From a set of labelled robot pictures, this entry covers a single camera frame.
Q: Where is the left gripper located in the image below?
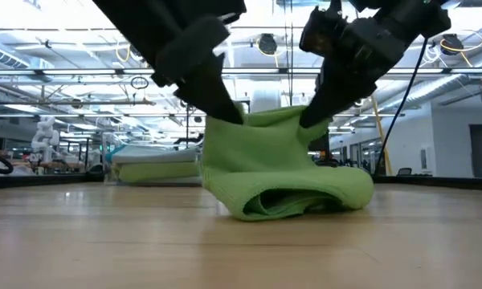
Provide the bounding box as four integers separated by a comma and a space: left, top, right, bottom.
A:
151, 16, 245, 125

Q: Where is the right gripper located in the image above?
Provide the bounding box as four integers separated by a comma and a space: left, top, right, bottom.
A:
299, 18, 406, 129

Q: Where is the green microfiber towel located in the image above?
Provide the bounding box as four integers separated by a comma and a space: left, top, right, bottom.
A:
200, 104, 375, 222
116, 161, 202, 184

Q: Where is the long ceiling light bar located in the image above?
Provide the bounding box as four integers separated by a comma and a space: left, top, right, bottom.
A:
0, 67, 482, 76

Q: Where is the clear plastic bin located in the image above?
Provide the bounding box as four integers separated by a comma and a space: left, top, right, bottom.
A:
100, 132, 205, 187

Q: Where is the white robot figure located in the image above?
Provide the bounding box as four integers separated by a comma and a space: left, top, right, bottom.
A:
31, 116, 62, 164

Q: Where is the black rig frame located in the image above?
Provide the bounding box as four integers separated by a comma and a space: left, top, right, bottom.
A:
186, 103, 206, 149

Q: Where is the black wall monitor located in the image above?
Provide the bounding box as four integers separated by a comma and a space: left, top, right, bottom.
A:
308, 131, 331, 153

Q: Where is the yellow hanging cable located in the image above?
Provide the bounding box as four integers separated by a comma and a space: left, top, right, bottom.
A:
370, 94, 393, 177

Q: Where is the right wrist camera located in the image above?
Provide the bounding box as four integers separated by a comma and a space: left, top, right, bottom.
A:
299, 0, 349, 57

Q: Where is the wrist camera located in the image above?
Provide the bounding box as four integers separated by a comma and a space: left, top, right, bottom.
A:
192, 0, 248, 26
299, 0, 349, 57

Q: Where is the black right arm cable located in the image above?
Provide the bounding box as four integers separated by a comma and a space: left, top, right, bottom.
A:
375, 38, 430, 177

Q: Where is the black ceiling cable reel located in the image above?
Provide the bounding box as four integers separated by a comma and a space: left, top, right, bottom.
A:
439, 34, 462, 56
258, 33, 280, 57

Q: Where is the black hanging cable loop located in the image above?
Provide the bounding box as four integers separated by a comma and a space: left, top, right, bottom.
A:
130, 75, 150, 91

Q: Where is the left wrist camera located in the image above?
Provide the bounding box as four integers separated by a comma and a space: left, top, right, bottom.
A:
192, 0, 248, 26

